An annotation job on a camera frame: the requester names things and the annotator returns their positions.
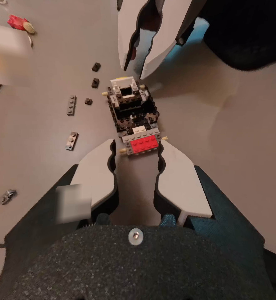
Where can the small red brick assembly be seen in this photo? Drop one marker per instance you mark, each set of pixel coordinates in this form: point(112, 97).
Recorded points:
point(17, 22)

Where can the black lego plate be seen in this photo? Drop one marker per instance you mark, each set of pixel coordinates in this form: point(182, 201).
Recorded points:
point(71, 140)

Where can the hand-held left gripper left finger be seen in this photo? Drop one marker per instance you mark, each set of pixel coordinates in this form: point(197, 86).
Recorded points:
point(95, 173)

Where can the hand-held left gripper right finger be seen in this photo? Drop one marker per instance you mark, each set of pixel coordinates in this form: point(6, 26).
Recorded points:
point(180, 182)

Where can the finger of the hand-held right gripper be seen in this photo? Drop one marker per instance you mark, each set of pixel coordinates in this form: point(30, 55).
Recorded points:
point(127, 28)
point(168, 35)

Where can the small black square brick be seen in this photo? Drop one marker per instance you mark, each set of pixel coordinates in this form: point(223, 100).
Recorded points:
point(88, 101)
point(95, 82)
point(96, 66)

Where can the partly built brick car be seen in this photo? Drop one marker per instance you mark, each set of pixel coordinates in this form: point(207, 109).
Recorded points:
point(145, 145)

